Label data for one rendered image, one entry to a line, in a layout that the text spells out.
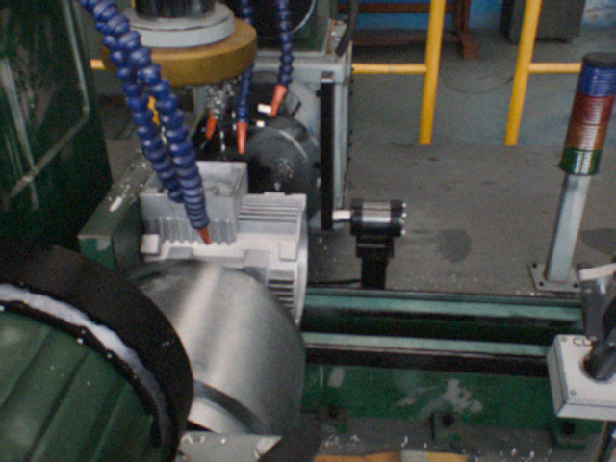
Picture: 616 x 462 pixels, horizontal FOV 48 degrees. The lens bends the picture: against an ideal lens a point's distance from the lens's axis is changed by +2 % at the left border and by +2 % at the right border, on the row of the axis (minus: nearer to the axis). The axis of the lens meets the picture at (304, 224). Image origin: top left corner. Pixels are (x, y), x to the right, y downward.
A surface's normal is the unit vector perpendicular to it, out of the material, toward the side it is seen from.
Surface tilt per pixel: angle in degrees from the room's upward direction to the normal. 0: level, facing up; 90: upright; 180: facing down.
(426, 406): 90
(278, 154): 90
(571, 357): 23
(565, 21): 90
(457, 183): 0
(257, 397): 51
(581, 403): 114
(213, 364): 28
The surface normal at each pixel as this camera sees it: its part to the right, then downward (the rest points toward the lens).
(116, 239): 1.00, 0.04
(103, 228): -0.01, -0.86
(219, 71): 0.62, 0.40
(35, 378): 0.51, -0.71
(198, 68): 0.39, 0.47
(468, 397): -0.09, 0.51
